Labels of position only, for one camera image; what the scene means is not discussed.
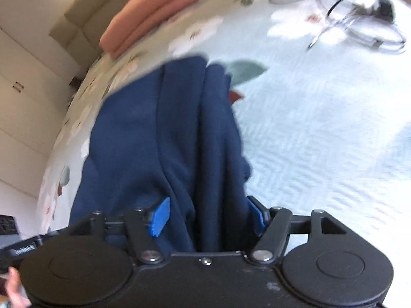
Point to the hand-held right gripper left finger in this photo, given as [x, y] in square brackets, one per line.
[160, 215]

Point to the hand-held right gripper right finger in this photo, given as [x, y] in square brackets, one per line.
[255, 213]

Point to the navy striped hoodie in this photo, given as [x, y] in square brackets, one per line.
[144, 141]

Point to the person's left hand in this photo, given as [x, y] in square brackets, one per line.
[16, 292]

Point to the bed with floral bedspread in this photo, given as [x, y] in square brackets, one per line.
[305, 118]

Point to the white wardrobe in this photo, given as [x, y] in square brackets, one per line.
[25, 102]

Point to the folded pink blanket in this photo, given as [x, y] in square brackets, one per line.
[144, 16]

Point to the beige padded headboard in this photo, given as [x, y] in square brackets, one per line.
[83, 16]

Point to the black charger adapter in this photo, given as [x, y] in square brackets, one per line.
[385, 8]

